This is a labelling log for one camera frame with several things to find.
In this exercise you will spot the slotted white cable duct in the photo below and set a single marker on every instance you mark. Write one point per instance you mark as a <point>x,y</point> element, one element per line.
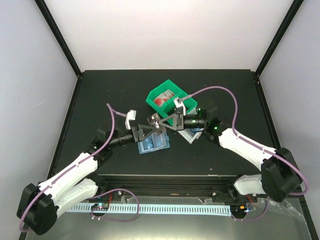
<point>152,209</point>

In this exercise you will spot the white plastic bin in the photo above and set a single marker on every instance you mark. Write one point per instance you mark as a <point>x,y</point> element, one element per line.
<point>189,136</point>

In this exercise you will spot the blue cards stack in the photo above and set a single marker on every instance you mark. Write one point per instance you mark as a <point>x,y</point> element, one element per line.
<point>195,130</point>

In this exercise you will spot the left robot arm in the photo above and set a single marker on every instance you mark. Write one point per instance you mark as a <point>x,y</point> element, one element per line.
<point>41,205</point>

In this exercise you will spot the black VIP card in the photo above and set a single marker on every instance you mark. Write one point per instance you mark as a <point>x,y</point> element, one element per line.
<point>153,121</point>

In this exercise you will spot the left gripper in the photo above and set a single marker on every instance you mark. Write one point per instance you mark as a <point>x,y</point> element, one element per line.
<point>137,132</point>

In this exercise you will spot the clear plastic sheet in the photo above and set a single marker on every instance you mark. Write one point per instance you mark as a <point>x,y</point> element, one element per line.
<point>272,226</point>

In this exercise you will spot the left rear frame post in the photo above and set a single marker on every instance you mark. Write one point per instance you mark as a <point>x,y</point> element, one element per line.
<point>48,17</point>

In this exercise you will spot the red and white cards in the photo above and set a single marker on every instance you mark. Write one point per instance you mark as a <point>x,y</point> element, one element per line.
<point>163,97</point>

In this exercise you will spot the blue VIP card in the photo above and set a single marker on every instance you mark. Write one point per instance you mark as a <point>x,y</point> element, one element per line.
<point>147,145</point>

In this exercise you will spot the green plastic bin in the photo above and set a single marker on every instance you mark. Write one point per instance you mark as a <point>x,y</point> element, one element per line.
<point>168,107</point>

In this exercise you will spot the black aluminium frame rail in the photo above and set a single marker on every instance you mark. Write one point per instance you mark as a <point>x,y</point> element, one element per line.
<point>164,185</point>

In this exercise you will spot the right rear frame post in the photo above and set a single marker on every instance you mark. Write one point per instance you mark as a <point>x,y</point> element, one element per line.
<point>283,27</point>

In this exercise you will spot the light blue card holder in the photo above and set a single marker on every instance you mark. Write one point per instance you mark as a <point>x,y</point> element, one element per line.
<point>160,142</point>

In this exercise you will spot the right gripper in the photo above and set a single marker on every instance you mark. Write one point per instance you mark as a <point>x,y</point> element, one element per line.
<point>178,123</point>

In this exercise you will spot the frame post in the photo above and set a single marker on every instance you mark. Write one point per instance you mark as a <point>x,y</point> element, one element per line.
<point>283,27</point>
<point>48,17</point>

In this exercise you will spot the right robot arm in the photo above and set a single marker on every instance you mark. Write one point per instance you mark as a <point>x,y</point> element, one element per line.
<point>277,178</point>

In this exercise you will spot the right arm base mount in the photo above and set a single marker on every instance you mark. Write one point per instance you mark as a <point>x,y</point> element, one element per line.
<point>228,194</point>

